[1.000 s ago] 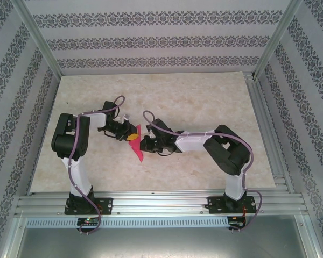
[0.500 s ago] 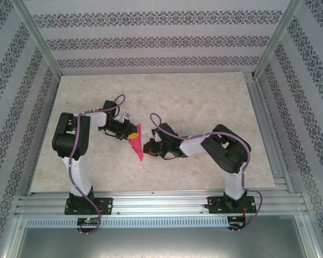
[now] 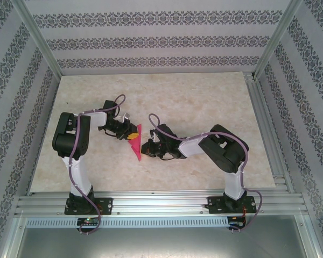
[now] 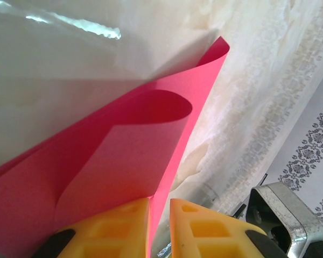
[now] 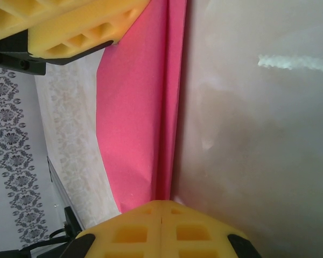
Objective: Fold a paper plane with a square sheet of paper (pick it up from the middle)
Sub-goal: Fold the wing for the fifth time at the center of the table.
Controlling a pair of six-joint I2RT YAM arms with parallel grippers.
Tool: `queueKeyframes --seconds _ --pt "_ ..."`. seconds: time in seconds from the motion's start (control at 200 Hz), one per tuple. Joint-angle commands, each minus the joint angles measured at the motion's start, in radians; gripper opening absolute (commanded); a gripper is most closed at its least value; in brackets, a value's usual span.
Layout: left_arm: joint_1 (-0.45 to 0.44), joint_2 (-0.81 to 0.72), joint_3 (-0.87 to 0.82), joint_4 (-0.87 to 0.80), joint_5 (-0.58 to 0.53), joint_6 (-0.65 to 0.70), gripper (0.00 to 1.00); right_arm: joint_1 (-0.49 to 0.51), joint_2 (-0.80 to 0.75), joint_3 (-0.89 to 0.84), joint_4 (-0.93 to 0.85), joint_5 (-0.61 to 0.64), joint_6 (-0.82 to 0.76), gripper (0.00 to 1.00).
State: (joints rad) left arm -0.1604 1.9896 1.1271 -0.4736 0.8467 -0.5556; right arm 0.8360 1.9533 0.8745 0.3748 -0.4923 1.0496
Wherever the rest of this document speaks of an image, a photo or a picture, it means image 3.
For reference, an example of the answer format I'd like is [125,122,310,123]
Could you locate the aluminium mounting rail beam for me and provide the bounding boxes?
[15,190,309,216]

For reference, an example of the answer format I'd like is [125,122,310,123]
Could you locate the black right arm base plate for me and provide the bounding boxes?
[207,195,257,214]

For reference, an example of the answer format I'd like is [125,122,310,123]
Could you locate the grey sheet metal panel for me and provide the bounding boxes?
[9,227,317,258]

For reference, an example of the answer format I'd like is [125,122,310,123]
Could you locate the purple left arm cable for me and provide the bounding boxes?
[69,94,127,235]

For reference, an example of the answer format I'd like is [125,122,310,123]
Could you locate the grey slotted cable duct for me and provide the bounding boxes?
[25,217,229,228]

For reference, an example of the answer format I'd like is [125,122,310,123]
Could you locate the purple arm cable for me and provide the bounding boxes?
[69,94,127,235]
[148,112,264,232]

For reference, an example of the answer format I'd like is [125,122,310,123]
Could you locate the aluminium frame leg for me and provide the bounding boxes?
[0,214,27,258]
[296,213,323,258]

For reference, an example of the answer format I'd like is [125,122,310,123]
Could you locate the pink cloth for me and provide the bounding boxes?
[128,123,144,161]

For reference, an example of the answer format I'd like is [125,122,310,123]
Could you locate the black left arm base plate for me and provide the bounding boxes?
[64,197,114,216]

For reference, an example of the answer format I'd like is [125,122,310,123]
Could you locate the aluminium frame post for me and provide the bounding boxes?
[12,0,63,78]
[254,0,304,79]

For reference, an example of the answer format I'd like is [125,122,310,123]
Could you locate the aluminium side rail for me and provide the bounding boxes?
[243,71,296,193]

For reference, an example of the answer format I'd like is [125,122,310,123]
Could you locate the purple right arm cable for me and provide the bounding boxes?
[148,112,264,232]

